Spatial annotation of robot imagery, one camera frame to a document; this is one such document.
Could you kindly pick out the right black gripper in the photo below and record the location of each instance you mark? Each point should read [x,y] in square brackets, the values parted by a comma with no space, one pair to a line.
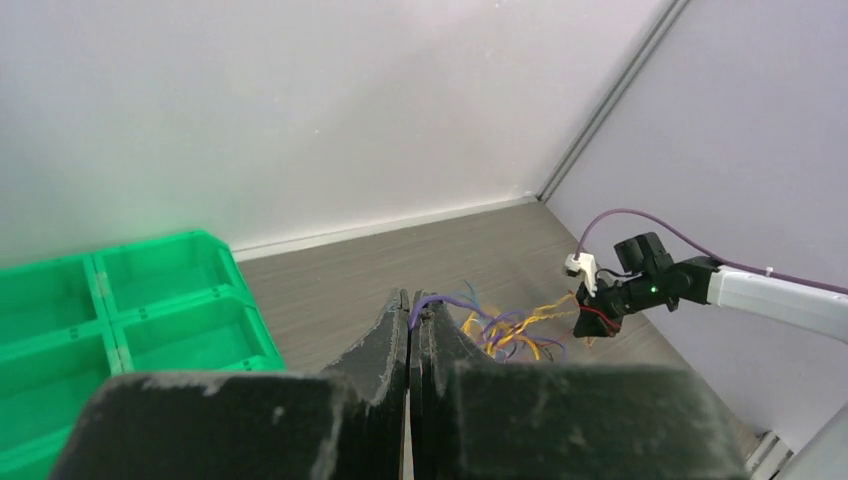
[597,314]

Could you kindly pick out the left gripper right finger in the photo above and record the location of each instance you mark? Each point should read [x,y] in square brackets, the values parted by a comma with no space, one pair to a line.
[475,418]

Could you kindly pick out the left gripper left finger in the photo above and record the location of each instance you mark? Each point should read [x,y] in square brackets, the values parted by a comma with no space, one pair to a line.
[346,421]

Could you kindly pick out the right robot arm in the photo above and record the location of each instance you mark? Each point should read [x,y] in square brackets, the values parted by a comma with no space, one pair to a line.
[655,279]

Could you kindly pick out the green compartment bin tray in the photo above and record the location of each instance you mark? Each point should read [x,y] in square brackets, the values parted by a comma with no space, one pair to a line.
[69,324]

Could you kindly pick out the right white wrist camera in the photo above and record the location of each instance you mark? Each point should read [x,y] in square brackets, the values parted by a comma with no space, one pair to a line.
[584,266]

